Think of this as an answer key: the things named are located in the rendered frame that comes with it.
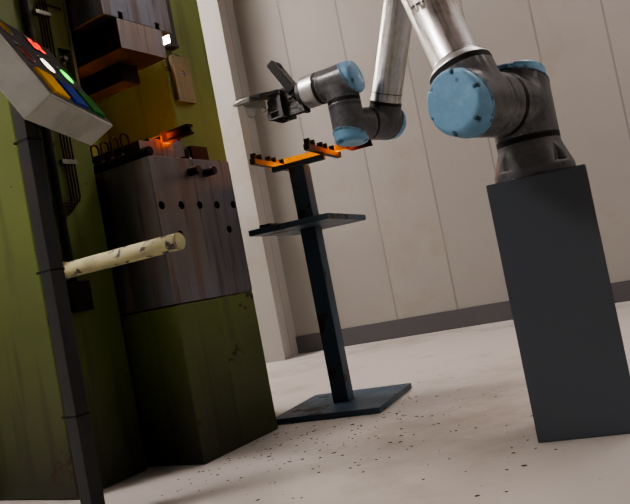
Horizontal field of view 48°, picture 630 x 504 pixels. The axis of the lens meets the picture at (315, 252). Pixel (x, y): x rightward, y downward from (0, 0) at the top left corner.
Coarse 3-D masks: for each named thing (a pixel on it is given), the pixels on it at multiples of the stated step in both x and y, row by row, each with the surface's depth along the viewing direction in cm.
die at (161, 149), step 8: (160, 136) 225; (128, 144) 219; (136, 144) 217; (144, 144) 218; (152, 144) 221; (160, 144) 224; (168, 144) 228; (176, 144) 231; (120, 152) 221; (128, 152) 219; (160, 152) 224; (168, 152) 227; (176, 152) 230; (96, 160) 226
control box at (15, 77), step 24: (0, 48) 156; (24, 48) 166; (0, 72) 156; (24, 72) 155; (48, 72) 168; (24, 96) 155; (48, 96) 154; (48, 120) 162; (72, 120) 170; (96, 120) 179
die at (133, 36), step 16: (96, 32) 223; (112, 32) 219; (128, 32) 222; (144, 32) 228; (160, 32) 234; (80, 48) 227; (96, 48) 223; (112, 48) 220; (128, 48) 220; (144, 48) 226; (160, 48) 233; (80, 64) 227; (96, 64) 228; (112, 64) 231; (128, 64) 233; (144, 64) 236; (80, 80) 240
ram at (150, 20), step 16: (80, 0) 219; (96, 0) 215; (112, 0) 218; (128, 0) 224; (144, 0) 231; (160, 0) 237; (80, 16) 219; (96, 16) 216; (112, 16) 217; (128, 16) 223; (144, 16) 229; (160, 16) 236; (80, 32) 224
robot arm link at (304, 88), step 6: (300, 78) 197; (306, 78) 195; (300, 84) 195; (306, 84) 194; (300, 90) 195; (306, 90) 194; (300, 96) 195; (306, 96) 195; (312, 96) 194; (306, 102) 196; (312, 102) 196; (318, 102) 196
